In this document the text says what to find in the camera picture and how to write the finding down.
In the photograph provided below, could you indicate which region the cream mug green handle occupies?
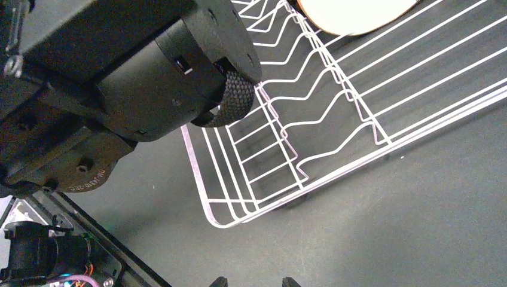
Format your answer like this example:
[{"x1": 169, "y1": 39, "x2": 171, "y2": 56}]
[{"x1": 297, "y1": 0, "x2": 418, "y2": 36}]

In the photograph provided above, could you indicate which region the white wire dish rack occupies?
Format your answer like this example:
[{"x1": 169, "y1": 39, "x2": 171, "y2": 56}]
[{"x1": 182, "y1": 1, "x2": 506, "y2": 228}]

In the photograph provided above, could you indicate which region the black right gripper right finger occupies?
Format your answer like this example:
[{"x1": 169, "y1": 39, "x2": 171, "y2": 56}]
[{"x1": 282, "y1": 277, "x2": 301, "y2": 287}]

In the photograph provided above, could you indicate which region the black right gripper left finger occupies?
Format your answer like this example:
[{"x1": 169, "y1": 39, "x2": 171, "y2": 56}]
[{"x1": 209, "y1": 276, "x2": 228, "y2": 287}]

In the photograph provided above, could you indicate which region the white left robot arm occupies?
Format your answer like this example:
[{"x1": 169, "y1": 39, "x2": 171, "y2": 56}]
[{"x1": 1, "y1": 1, "x2": 262, "y2": 199}]

